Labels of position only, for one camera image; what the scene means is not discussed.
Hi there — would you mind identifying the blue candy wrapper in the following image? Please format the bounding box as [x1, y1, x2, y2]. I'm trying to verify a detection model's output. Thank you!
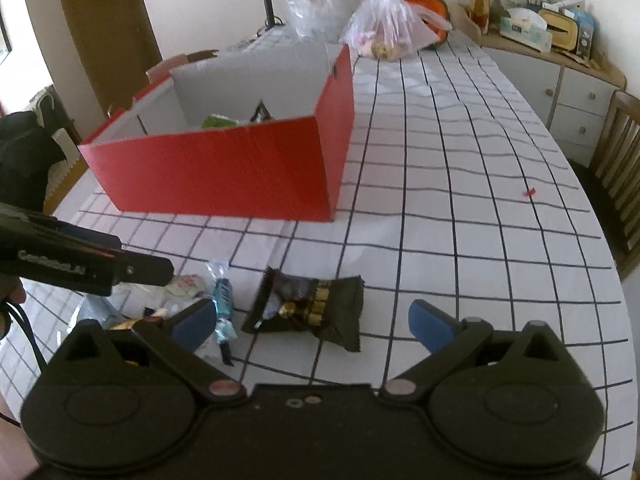
[206, 260, 236, 366]

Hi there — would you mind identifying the black gold snack pack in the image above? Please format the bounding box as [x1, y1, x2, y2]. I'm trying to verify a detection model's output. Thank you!
[242, 268, 364, 353]

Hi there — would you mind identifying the dark brown snack wrapper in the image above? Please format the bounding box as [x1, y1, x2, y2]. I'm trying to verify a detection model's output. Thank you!
[250, 101, 273, 124]

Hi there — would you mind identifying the person's left hand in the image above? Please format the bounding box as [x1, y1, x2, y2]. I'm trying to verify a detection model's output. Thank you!
[0, 274, 26, 339]

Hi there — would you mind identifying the black jacket on chair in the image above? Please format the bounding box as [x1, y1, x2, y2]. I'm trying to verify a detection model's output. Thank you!
[0, 110, 66, 212]

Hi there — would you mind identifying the white grid tablecloth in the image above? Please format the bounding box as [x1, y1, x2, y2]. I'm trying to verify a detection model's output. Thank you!
[0, 27, 634, 478]

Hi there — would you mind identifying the wooden chair with pink cloth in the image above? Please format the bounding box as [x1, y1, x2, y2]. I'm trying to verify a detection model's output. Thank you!
[124, 49, 218, 110]

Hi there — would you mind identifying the red cardboard box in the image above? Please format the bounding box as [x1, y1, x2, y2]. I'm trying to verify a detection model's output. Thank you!
[80, 42, 355, 222]

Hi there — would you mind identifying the wooden door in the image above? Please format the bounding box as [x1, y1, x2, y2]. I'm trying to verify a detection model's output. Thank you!
[61, 0, 160, 113]

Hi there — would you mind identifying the wooden chair right side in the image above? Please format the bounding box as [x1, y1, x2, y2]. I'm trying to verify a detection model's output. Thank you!
[588, 90, 639, 278]

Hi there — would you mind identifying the white sideboard cabinet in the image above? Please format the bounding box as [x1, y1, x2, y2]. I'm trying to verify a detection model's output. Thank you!
[450, 4, 627, 166]

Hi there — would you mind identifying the pink plastic snack bag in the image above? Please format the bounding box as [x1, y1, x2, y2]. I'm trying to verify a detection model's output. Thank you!
[341, 0, 437, 62]

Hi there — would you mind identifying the tissue box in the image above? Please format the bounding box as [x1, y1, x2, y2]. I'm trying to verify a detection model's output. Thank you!
[499, 8, 552, 53]

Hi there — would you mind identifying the orange pouch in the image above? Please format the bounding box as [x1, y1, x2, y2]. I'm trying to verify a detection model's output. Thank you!
[404, 0, 452, 50]

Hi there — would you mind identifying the amber liquid bottle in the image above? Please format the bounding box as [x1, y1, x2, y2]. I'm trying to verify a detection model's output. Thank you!
[469, 0, 490, 35]

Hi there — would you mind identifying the clear plastic bag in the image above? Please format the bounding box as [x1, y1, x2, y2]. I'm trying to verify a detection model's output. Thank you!
[286, 0, 361, 44]

